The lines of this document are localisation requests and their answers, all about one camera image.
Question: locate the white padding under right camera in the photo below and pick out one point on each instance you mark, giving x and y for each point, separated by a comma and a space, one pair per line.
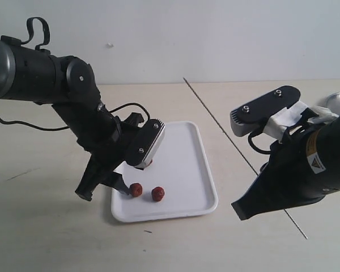
287, 118

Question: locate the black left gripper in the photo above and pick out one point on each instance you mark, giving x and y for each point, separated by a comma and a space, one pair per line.
107, 139

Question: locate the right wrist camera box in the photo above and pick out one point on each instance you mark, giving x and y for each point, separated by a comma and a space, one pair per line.
255, 114

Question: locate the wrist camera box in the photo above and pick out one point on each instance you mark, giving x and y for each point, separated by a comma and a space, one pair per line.
255, 114
145, 144

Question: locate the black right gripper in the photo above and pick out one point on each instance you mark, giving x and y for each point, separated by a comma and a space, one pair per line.
295, 175

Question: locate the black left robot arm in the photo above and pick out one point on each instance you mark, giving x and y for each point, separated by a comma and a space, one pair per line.
68, 85

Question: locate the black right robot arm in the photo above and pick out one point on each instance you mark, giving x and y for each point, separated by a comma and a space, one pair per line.
333, 176

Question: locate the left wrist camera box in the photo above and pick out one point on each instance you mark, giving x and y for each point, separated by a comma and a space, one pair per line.
145, 144

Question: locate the white rectangular plastic tray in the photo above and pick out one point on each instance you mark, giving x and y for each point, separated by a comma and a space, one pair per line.
179, 166

